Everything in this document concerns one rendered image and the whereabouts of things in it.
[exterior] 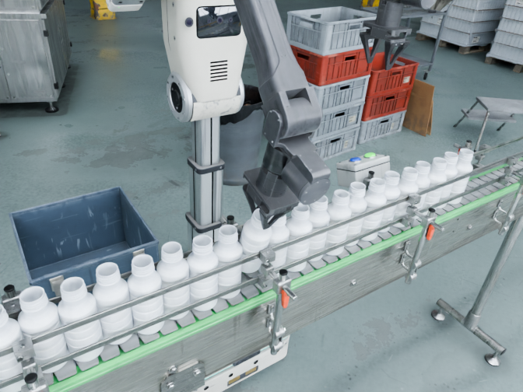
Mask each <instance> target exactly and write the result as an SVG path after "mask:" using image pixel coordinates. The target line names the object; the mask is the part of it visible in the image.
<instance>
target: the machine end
mask: <svg viewBox="0 0 523 392"><path fill-rule="evenodd" d="M64 5H65V0H0V103H27V102H48V103H49V105H50V106H49V107H47V108H45V112H47V113H55V112H58V111H59V109H58V107H53V104H52V103H53V101H58V98H59V95H60V92H61V88H65V84H64V83H63V82H64V80H65V76H66V73H67V70H68V68H71V65H69V62H70V59H71V56H72V49H71V47H72V42H71V41H70V39H69V35H68V26H67V21H66V16H65V7H64Z"/></svg>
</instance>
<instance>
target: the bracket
mask: <svg viewBox="0 0 523 392"><path fill-rule="evenodd" d="M471 143H472V141H471V140H466V143H465V145H464V146H460V145H458V144H456V143H455V144H454V147H455V148H458V149H459V150H458V152H459V151H460V149H470V150H472V146H471ZM489 152H490V151H489ZM485 153H488V152H485ZM485 153H484V154H485ZM484 154H480V155H477V156H475V159H477V160H478V162H477V163H474V164H473V165H472V168H473V170H474V169H476V168H480V167H482V166H484V165H483V164H481V163H480V161H482V160H484V159H485V155H484ZM522 157H523V156H522ZM522 157H519V158H516V157H513V156H509V157H507V159H508V160H507V162H506V164H507V165H509V166H508V167H506V168H505V169H504V173H505V176H504V175H502V176H500V177H499V178H500V179H499V181H498V182H497V183H499V184H502V185H505V184H508V183H509V180H510V177H508V176H507V175H509V176H510V175H515V176H516V177H519V178H520V179H519V181H518V183H520V185H519V187H518V189H517V191H516V194H515V196H514V198H513V200H512V202H511V205H510V207H509V209H508V211H507V212H505V211H504V210H503V209H501V207H500V206H501V204H502V203H503V198H501V199H500V200H499V202H498V205H497V207H498V208H499V209H497V210H496V211H495V212H494V213H493V217H492V218H493V219H494V222H497V223H498V224H500V226H498V230H499V231H498V234H499V235H501V236H503V234H504V232H506V231H508V230H509V223H510V221H511V220H512V219H514V214H513V212H514V210H515V208H516V206H517V203H518V201H519V199H520V197H521V194H522V192H523V174H520V173H517V172H515V169H514V168H512V166H514V165H517V162H518V160H519V159H520V158H522ZM372 178H374V171H372V170H370V171H369V172H368V176H367V177H366V178H364V179H363V184H365V185H366V188H365V189H366V190H367V189H369V188H368V186H369V185H370V180H371V179H372ZM408 196H409V198H408V201H407V202H408V203H410V205H409V206H407V209H406V213H408V214H407V215H404V216H402V217H401V218H402V221H401V222H400V223H401V224H403V225H404V226H405V227H408V226H411V225H413V223H414V218H413V217H412V216H413V215H416V216H417V217H419V218H421V219H422V221H421V223H420V225H421V226H422V227H423V228H422V231H421V234H420V236H419V240H418V243H417V245H416V249H415V252H414V255H413V256H412V255H410V254H409V253H408V249H409V245H410V242H411V240H409V241H407V242H405V246H404V249H403V250H404V251H405V253H404V254H402V256H401V259H400V262H399V263H402V267H403V268H404V269H405V270H407V271H408V272H407V273H405V283H406V284H408V285H409V284H411V281H412V280H414V279H416V278H417V273H416V272H417V269H418V267H420V266H421V261H420V259H419V257H420V255H421V252H422V249H423V245H424V243H425V240H426V239H427V240H431V238H432V235H433V232H434V230H435V229H438V230H439V231H441V232H443V231H444V230H445V228H444V227H442V226H440V225H438V224H437V223H435V221H436V218H437V217H436V216H435V214H434V213H435V211H436V210H435V209H434V208H429V209H428V213H427V215H423V214H422V213H420V212H418V208H417V207H416V206H414V205H417V204H419V203H420V200H421V196H420V195H418V194H417V193H415V192H413V193H411V194H408ZM499 210H500V211H501V212H503V213H505V215H504V216H503V219H504V220H503V222H502V223H501V222H499V221H497V220H496V216H497V214H498V211H499ZM226 218H227V221H226V220H225V219H224V218H223V217H220V218H219V221H220V222H221V223H222V224H223V226H224V225H233V226H235V227H237V233H241V232H242V229H243V226H244V224H243V225H240V226H239V225H238V224H237V223H236V222H235V221H234V216H233V215H228V216H227V217H226ZM259 252H260V257H259V259H260V260H261V261H262V262H263V264H261V272H262V274H260V275H257V277H258V282H257V283H258V284H259V285H260V286H261V288H262V289H264V288H266V287H269V286H270V285H272V283H273V286H272V290H273V291H274V292H275V293H276V294H277V295H276V302H273V303H270V304H269V305H268V312H267V314H270V317H268V318H267V321H266V327H268V328H269V333H270V334H271V336H272V340H271V341H270V342H269V347H270V353H271V355H276V354H277V351H278V350H280V349H282V348H283V335H285V330H286V329H285V327H283V326H282V325H281V320H282V314H283V308H287V306H288V302H289V298H291V299H292V301H296V300H297V295H296V294H295V293H294V292H293V291H292V290H291V289H290V286H291V281H292V280H291V278H290V277H289V276H288V275H287V274H288V271H287V270H286V269H280V270H279V276H278V275H277V274H276V273H275V272H274V266H273V265H272V264H271V263H270V262H273V261H275V260H276V253H275V252H274V251H273V250H272V249H271V248H270V247H267V248H265V249H263V250H260V251H259ZM406 255H407V256H408V257H410V258H411V259H412V260H411V261H409V268H407V267H406V266H405V265H404V261H405V258H406ZM3 290H4V292H5V295H3V296H2V297H1V300H2V305H3V307H4V309H5V311H6V313H7V314H9V313H13V312H15V311H17V310H21V306H20V303H19V295H20V293H21V292H22V291H21V290H18V291H16V290H15V286H14V285H13V284H8V285H7V286H5V287H4V289H3ZM275 306H276V308H275ZM273 312H275V315H274V316H273ZM272 325H273V328H272ZM12 347H13V351H14V355H15V357H16V361H17V362H21V366H22V370H23V377H24V381H25V385H22V386H21V392H50V390H49V386H48V384H47V380H46V378H45V377H44V375H43V372H42V370H41V367H40V364H39V365H38V364H37V361H36V359H35V356H36V353H35V350H34V346H33V342H32V340H31V337H28V338H25V339H23V340H20V341H17V342H15V343H12Z"/></svg>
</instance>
